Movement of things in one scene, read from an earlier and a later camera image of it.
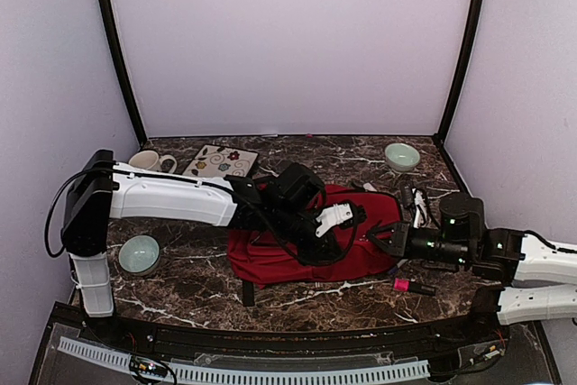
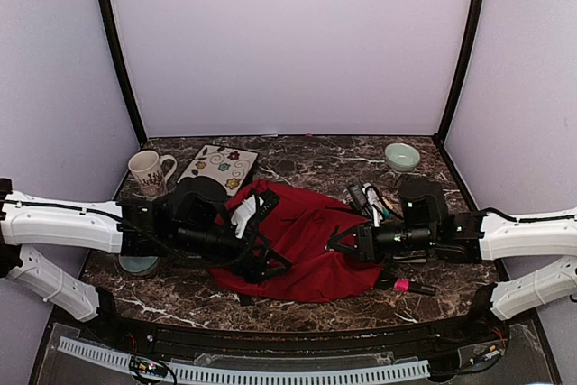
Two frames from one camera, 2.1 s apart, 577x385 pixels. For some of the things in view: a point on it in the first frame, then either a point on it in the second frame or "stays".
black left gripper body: [306, 252] -> [200, 241]
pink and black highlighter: [414, 287] stays
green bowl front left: [139, 254] stays
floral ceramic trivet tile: [215, 160] stays
